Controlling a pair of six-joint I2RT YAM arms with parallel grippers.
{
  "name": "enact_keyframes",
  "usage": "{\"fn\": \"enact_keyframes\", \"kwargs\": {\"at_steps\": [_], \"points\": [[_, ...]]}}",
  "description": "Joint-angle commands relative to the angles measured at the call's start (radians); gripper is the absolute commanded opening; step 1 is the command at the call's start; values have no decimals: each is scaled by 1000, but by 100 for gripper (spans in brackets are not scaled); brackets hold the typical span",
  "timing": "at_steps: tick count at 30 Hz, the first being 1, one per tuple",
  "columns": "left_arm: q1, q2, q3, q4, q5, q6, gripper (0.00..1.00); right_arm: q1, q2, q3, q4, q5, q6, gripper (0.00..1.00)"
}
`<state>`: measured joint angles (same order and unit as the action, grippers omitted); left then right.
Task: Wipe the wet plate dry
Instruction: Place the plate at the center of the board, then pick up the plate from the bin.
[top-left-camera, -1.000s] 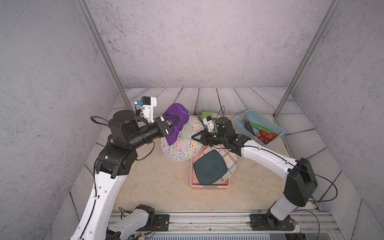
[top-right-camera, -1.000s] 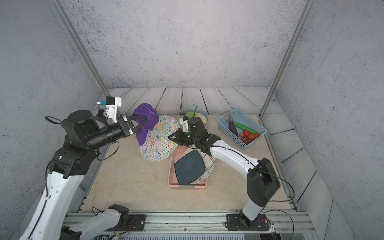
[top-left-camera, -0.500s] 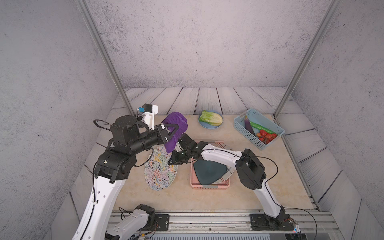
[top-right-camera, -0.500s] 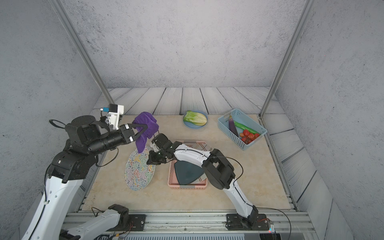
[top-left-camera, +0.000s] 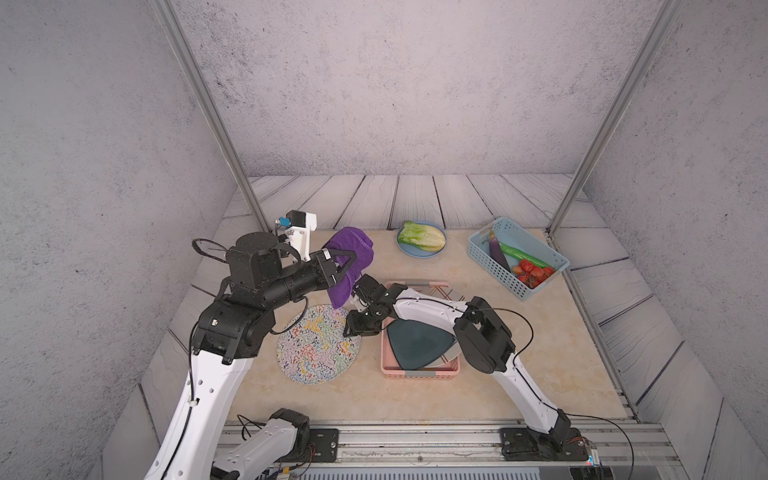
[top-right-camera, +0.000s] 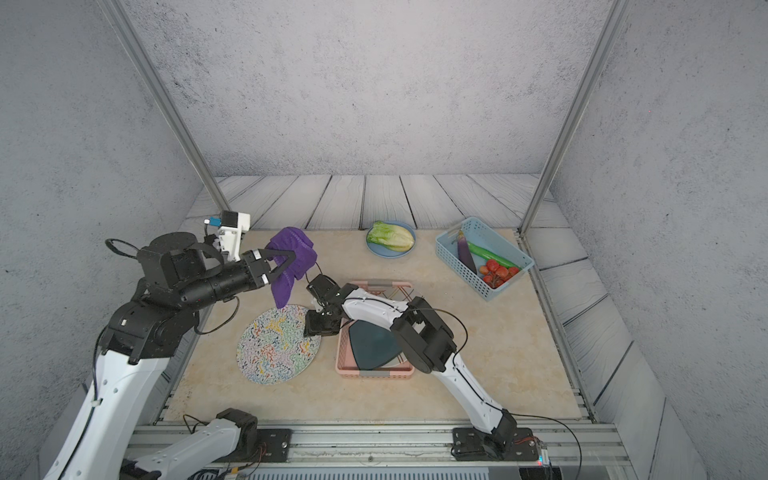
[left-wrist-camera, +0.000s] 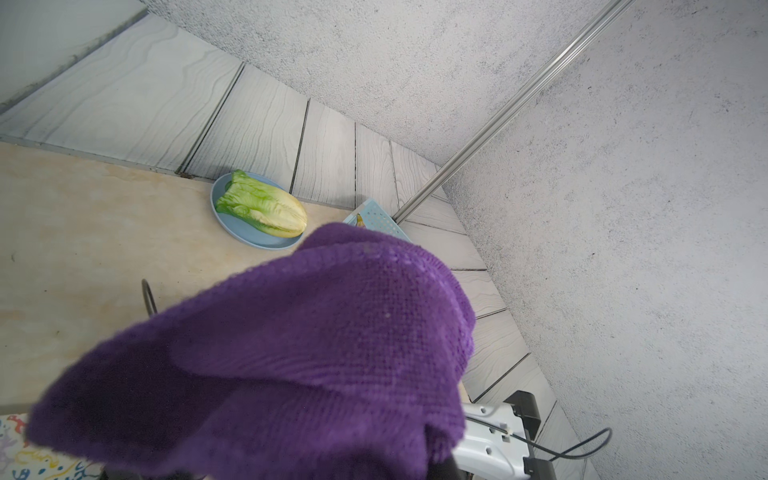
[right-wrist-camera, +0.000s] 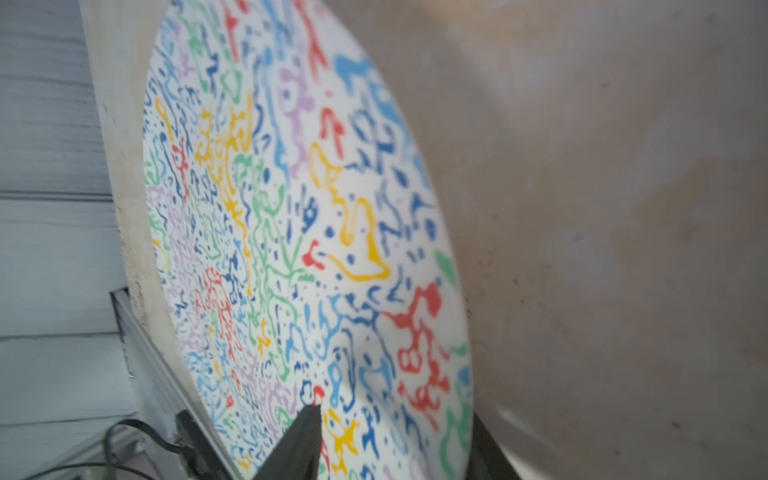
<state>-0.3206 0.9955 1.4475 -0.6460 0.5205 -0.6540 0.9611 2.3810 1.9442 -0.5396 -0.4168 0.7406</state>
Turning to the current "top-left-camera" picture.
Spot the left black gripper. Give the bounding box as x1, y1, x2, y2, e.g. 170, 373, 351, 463
259, 249, 356, 313

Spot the purple cloth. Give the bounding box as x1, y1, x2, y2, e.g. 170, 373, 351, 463
323, 227, 374, 309

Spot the colourful speckled round plate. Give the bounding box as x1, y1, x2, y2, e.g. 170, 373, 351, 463
277, 304, 361, 385

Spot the dark teal square plate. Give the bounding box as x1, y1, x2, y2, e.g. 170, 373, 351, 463
386, 320, 460, 371

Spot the plaid striped round plate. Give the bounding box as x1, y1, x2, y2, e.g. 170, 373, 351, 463
414, 282, 464, 372

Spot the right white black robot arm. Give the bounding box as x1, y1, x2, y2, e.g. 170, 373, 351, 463
344, 275, 574, 460

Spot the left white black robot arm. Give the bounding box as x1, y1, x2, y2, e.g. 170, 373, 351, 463
146, 232, 359, 479

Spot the small blue plate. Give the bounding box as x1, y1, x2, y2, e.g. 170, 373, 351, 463
397, 221, 447, 258

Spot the pink plastic tray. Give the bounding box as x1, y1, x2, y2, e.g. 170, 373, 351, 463
381, 318, 460, 379

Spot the green lettuce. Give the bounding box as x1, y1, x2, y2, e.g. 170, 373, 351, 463
397, 221, 446, 252

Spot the purple eggplant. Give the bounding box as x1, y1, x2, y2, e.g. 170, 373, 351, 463
489, 231, 511, 272

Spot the green cucumber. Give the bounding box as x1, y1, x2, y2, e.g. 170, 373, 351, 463
499, 243, 549, 268

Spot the light blue plastic basket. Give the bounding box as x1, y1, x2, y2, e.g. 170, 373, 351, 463
467, 217, 570, 301

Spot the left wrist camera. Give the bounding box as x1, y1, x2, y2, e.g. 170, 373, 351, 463
275, 210, 317, 261

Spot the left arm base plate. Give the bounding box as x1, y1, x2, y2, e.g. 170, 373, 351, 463
279, 427, 339, 464

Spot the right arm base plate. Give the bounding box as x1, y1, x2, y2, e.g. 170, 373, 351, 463
499, 427, 590, 462

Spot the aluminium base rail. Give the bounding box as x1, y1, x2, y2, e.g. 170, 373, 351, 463
215, 419, 685, 480

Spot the left metal frame pole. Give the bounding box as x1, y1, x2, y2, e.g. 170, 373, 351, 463
150, 0, 271, 231

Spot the metal frame pole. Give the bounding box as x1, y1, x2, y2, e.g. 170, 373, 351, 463
150, 0, 271, 231
546, 0, 684, 239

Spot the right metal frame pole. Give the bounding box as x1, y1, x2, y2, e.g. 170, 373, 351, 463
546, 0, 684, 239

